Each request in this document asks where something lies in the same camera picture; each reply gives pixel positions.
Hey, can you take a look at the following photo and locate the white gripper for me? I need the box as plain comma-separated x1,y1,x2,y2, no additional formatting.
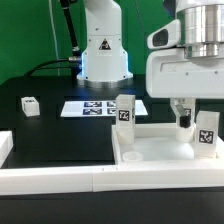
146,19,224,128

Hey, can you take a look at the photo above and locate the white square table top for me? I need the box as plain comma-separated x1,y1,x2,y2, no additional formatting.
112,123,224,164

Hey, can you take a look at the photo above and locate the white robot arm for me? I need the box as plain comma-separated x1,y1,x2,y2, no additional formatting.
77,0,224,100

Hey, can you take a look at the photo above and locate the white sheet with markers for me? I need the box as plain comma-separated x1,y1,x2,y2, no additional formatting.
60,99,149,118

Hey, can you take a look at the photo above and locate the white front fence bar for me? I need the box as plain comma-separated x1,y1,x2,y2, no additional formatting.
0,159,224,195

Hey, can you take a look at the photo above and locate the white left fence piece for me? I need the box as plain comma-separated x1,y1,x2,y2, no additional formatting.
0,131,13,168

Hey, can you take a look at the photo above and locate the black cable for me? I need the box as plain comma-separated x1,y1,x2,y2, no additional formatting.
23,58,83,78

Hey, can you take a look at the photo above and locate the black hose at base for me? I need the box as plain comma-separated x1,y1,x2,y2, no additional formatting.
59,0,82,53

